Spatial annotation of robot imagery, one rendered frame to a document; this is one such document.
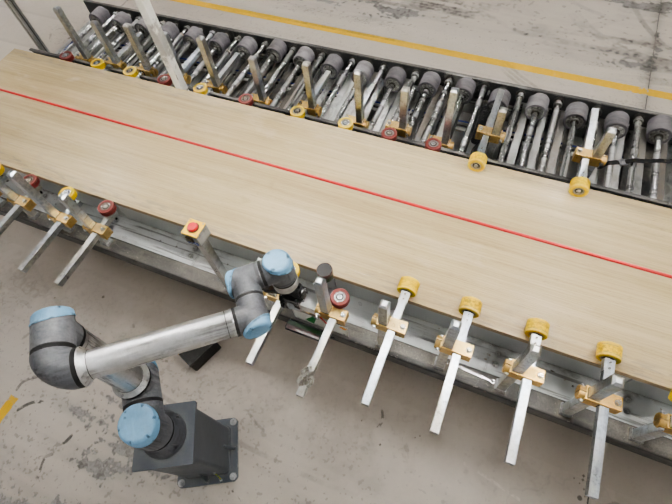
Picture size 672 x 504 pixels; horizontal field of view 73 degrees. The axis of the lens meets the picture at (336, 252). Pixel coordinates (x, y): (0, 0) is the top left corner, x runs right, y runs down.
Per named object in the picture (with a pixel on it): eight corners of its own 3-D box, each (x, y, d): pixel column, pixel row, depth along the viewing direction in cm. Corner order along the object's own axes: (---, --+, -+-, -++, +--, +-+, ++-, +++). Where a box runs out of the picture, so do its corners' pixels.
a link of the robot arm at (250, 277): (227, 298, 138) (266, 284, 139) (219, 267, 143) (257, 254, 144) (236, 310, 146) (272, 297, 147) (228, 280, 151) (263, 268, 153)
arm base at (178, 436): (185, 456, 187) (176, 453, 179) (140, 462, 187) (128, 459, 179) (187, 409, 197) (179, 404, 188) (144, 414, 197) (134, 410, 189)
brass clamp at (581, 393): (615, 416, 153) (622, 413, 149) (573, 401, 157) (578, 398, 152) (617, 399, 156) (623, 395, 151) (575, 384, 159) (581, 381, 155)
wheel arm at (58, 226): (27, 274, 217) (21, 269, 213) (22, 271, 218) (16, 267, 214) (84, 204, 236) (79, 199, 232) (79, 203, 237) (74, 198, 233)
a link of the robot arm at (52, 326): (132, 415, 187) (12, 359, 123) (128, 375, 196) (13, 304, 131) (168, 402, 189) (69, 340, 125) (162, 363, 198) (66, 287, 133)
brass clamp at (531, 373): (538, 389, 159) (543, 385, 155) (500, 375, 163) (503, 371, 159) (542, 372, 162) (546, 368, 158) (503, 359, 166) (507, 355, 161)
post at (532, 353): (503, 392, 181) (541, 356, 140) (494, 389, 182) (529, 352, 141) (505, 384, 182) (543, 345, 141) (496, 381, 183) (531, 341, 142)
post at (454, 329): (441, 371, 189) (460, 330, 148) (433, 368, 190) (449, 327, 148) (444, 363, 190) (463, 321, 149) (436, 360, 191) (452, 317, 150)
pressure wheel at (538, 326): (544, 331, 162) (521, 329, 167) (550, 341, 167) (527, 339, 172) (547, 316, 165) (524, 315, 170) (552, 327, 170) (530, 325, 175)
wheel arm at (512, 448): (513, 466, 147) (516, 465, 144) (502, 462, 148) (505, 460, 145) (541, 330, 169) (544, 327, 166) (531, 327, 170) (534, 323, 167)
